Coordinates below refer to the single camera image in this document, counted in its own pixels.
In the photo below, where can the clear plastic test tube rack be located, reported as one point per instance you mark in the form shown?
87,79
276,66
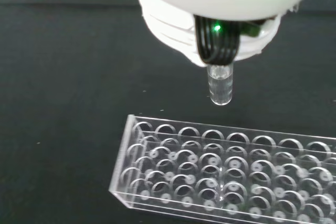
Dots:
210,171

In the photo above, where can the black bench cloth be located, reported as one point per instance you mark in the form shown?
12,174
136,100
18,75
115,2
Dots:
65,82

